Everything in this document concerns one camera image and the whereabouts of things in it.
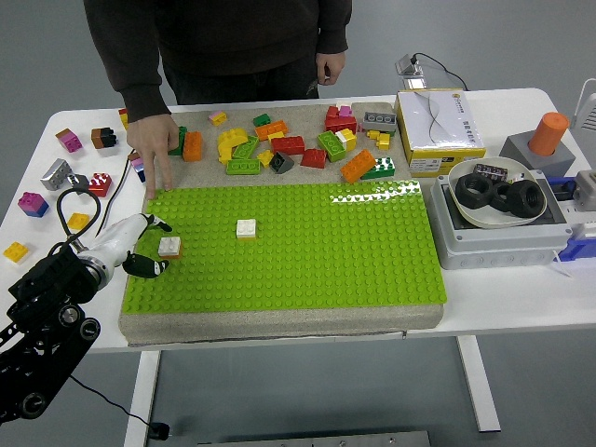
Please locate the flat yellow brick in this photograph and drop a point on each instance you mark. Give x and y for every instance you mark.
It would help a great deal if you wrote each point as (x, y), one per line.
(275, 137)

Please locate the white bowl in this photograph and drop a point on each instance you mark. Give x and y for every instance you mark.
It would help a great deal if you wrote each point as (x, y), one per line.
(482, 219)

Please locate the dark patterned packet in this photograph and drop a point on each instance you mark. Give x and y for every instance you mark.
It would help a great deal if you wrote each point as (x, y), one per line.
(491, 171)

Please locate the small dark green brick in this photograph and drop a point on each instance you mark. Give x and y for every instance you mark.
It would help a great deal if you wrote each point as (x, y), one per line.
(261, 120)

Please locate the person's right hand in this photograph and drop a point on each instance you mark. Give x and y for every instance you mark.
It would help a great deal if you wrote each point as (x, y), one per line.
(151, 137)

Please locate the dark green white-studded brick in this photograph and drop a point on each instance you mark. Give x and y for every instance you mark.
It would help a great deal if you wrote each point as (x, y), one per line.
(382, 170)

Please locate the brown pink blue brick stack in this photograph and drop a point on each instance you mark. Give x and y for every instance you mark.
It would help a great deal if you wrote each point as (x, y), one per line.
(137, 165)

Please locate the red yellow brick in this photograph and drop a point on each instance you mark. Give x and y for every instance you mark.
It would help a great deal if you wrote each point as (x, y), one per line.
(122, 118)

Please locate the white table leg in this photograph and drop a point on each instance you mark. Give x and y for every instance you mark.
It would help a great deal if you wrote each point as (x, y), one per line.
(142, 396)
(479, 386)

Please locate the orange cylinder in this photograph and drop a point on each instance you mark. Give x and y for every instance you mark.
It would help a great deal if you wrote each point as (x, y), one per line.
(547, 132)

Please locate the person's right forearm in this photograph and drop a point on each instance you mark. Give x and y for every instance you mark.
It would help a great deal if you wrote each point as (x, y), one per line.
(135, 88)

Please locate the yellow arch brick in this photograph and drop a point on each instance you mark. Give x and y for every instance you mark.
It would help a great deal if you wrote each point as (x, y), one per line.
(232, 138)

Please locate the long orange brick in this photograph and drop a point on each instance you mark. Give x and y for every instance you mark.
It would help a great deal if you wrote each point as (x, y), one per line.
(271, 129)
(357, 166)

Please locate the white yellow brick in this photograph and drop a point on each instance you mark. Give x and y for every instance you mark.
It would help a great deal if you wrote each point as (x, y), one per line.
(347, 139)

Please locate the small pink yellow brick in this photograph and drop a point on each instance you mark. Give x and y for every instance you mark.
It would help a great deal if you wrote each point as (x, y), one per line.
(217, 117)

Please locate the dark grey slope brick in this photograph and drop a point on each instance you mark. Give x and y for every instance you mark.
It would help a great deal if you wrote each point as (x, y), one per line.
(281, 163)

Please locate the person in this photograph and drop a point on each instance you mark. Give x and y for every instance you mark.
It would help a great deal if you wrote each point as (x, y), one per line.
(233, 37)

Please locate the blue black clamp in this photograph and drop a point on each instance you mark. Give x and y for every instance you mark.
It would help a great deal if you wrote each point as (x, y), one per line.
(561, 185)

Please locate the white yellow cardboard box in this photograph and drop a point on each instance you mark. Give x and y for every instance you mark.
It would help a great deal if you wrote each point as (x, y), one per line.
(437, 121)

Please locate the red brick stack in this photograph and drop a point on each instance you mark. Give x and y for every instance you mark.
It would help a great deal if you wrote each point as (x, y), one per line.
(340, 123)

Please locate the yellow stepped brick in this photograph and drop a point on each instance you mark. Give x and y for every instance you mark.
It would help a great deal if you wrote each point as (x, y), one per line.
(382, 141)

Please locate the white chair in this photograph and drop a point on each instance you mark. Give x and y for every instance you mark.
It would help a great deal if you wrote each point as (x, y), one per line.
(589, 112)

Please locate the small white label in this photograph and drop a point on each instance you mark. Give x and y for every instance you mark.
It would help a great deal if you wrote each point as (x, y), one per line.
(518, 177)

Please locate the grey block holder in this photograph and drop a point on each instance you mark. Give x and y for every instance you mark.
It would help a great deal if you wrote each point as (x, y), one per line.
(517, 151)

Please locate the green studded baseplate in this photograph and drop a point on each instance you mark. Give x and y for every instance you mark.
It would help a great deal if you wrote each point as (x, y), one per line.
(326, 261)

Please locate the grey-brown foam mat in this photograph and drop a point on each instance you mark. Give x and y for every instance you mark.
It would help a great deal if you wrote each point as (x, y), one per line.
(279, 328)

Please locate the blue plastic part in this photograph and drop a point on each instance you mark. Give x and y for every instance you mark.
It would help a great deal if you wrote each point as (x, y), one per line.
(579, 247)

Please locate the grey connector block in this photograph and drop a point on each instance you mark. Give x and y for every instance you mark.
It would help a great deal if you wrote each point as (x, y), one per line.
(586, 193)

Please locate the silver brick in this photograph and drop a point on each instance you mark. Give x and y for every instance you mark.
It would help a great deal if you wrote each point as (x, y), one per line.
(55, 175)

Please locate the red white-studded brick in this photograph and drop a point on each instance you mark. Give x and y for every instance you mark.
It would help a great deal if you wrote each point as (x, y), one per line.
(99, 186)

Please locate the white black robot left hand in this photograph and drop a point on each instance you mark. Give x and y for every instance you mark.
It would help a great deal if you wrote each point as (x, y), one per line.
(114, 239)

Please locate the silver floor socket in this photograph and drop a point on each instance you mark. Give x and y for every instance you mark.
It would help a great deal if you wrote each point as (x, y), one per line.
(409, 65)

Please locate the small black nut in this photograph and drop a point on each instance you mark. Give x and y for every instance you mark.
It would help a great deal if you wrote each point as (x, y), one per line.
(499, 201)

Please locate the person's left hand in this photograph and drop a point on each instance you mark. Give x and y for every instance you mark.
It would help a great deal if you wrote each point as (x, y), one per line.
(331, 67)

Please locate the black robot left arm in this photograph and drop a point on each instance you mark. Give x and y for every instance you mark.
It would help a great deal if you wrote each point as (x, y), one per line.
(51, 279)

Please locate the long lime green brick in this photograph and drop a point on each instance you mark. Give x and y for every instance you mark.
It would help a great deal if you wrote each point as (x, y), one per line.
(243, 166)

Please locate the grey junction box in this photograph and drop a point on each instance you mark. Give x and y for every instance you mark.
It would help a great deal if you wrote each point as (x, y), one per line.
(493, 253)

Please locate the brown black brick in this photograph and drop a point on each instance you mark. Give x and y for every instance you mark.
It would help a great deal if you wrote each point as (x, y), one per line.
(102, 138)

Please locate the large black nut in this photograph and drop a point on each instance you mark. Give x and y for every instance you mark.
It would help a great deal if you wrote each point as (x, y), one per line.
(514, 205)
(484, 198)

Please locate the person's left forearm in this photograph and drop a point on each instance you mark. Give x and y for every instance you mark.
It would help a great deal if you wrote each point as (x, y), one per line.
(333, 32)

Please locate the white orange brick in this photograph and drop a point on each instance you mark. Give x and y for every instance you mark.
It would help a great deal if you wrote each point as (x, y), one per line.
(246, 228)
(170, 246)

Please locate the long red brick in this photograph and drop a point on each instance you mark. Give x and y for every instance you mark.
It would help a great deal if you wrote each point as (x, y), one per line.
(288, 145)

